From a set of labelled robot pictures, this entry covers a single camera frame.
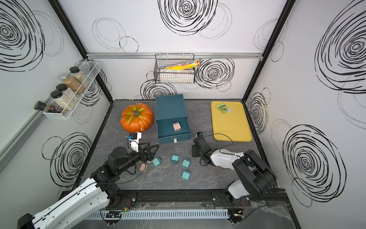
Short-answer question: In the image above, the pink plug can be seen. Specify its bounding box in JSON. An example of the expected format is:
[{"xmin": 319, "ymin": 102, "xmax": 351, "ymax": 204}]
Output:
[
  {"xmin": 173, "ymin": 122, "xmax": 182, "ymax": 131},
  {"xmin": 139, "ymin": 163, "xmax": 148, "ymax": 172}
]

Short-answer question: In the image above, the black wire basket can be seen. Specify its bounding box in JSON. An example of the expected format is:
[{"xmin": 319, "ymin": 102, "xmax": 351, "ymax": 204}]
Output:
[{"xmin": 153, "ymin": 53, "xmax": 196, "ymax": 85}]

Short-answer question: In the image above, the grey cable duct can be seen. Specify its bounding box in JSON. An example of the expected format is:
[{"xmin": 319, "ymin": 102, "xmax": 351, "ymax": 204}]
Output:
[{"xmin": 86, "ymin": 209, "xmax": 229, "ymax": 220}]

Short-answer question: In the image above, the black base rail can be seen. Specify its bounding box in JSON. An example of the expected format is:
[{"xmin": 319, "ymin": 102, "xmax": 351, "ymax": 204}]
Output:
[{"xmin": 106, "ymin": 189, "xmax": 291, "ymax": 210}]

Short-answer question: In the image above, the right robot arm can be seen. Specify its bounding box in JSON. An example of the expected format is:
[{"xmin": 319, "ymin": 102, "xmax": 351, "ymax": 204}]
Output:
[{"xmin": 192, "ymin": 135, "xmax": 277, "ymax": 199}]

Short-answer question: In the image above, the yellow tray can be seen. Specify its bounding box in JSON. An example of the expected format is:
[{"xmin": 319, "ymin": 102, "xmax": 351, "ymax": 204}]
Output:
[{"xmin": 211, "ymin": 101, "xmax": 252, "ymax": 142}]

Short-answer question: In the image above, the teal plug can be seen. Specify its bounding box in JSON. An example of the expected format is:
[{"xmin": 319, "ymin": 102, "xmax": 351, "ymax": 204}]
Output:
[
  {"xmin": 171, "ymin": 155, "xmax": 179, "ymax": 164},
  {"xmin": 182, "ymin": 170, "xmax": 191, "ymax": 180},
  {"xmin": 182, "ymin": 158, "xmax": 191, "ymax": 168},
  {"xmin": 152, "ymin": 157, "xmax": 164, "ymax": 167}
]

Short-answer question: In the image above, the spice jar brown powder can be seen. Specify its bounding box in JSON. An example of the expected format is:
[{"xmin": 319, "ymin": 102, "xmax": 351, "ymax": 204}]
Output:
[{"xmin": 59, "ymin": 74, "xmax": 85, "ymax": 94}]

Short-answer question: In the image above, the clear wall shelf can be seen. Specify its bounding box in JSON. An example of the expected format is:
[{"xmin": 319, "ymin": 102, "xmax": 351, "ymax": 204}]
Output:
[{"xmin": 41, "ymin": 61, "xmax": 104, "ymax": 124}]

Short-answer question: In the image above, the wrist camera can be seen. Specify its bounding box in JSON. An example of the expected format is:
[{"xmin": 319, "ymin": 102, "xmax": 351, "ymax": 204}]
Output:
[
  {"xmin": 126, "ymin": 132, "xmax": 142, "ymax": 152},
  {"xmin": 196, "ymin": 131, "xmax": 204, "ymax": 137}
]

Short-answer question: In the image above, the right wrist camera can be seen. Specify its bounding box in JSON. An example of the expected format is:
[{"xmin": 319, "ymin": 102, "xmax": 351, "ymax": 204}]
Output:
[{"xmin": 196, "ymin": 131, "xmax": 204, "ymax": 137}]

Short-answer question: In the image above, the orange pumpkin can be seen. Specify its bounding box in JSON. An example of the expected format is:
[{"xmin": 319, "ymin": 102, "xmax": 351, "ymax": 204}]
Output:
[{"xmin": 120, "ymin": 103, "xmax": 154, "ymax": 133}]

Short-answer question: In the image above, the green snack packet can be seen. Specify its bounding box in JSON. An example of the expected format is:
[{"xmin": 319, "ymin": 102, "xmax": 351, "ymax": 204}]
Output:
[{"xmin": 216, "ymin": 103, "xmax": 232, "ymax": 114}]

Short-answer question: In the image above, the spice jar cream powder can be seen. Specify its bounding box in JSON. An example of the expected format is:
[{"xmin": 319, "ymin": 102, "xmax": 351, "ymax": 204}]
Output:
[{"xmin": 50, "ymin": 90, "xmax": 75, "ymax": 111}]

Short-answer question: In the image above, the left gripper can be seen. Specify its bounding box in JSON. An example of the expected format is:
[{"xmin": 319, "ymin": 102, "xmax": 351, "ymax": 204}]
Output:
[{"xmin": 117, "ymin": 141, "xmax": 159, "ymax": 175}]

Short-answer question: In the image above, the spice jar white powder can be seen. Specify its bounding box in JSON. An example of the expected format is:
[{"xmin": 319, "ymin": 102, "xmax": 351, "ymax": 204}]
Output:
[{"xmin": 56, "ymin": 84, "xmax": 78, "ymax": 104}]

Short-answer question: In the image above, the teal drawer cabinet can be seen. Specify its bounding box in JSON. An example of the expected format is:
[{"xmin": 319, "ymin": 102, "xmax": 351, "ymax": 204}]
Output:
[{"xmin": 155, "ymin": 94, "xmax": 188, "ymax": 123}]

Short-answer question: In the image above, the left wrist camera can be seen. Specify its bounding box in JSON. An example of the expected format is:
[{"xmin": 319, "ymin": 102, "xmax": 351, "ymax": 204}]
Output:
[{"xmin": 126, "ymin": 132, "xmax": 142, "ymax": 152}]

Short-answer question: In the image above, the spice jar beige powder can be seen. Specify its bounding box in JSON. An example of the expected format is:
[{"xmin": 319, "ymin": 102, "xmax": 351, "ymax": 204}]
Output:
[{"xmin": 70, "ymin": 66, "xmax": 89, "ymax": 88}]

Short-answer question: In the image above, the yellow tube package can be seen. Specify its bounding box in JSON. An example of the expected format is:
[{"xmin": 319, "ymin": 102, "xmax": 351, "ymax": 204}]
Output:
[{"xmin": 164, "ymin": 60, "xmax": 200, "ymax": 70}]

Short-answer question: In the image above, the dark sauce bottle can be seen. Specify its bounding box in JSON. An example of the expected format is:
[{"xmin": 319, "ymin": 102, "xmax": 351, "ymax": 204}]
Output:
[{"xmin": 34, "ymin": 101, "xmax": 63, "ymax": 114}]

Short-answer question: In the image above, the teal top drawer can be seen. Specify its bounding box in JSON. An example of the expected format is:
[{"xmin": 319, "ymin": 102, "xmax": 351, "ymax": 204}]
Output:
[{"xmin": 157, "ymin": 116, "xmax": 191, "ymax": 144}]

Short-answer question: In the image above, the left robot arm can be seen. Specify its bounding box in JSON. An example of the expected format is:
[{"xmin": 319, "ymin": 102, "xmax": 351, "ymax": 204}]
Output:
[{"xmin": 17, "ymin": 143, "xmax": 159, "ymax": 229}]

